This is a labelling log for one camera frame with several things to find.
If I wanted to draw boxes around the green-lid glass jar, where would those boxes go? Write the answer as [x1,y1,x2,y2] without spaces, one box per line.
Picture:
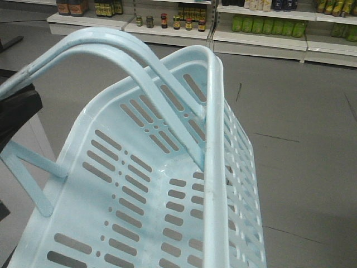
[136,16,143,27]

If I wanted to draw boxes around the white store shelving unit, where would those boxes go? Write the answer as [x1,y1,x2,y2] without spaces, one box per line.
[47,1,356,67]

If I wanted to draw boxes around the row of green bottles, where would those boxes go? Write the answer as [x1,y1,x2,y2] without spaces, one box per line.
[231,15,308,38]

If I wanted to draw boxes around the red-lid sauce jar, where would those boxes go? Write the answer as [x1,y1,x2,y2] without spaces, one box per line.
[161,13,168,28]

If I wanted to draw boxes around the light blue plastic basket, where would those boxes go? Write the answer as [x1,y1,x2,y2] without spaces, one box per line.
[1,27,267,267]

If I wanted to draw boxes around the yellow-label sauce jar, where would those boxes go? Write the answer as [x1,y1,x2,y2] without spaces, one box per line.
[173,15,181,30]

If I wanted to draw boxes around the dark-lid glass jar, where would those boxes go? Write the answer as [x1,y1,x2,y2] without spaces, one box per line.
[146,16,154,28]

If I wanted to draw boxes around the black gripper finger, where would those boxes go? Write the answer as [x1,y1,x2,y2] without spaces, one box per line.
[1,84,42,151]

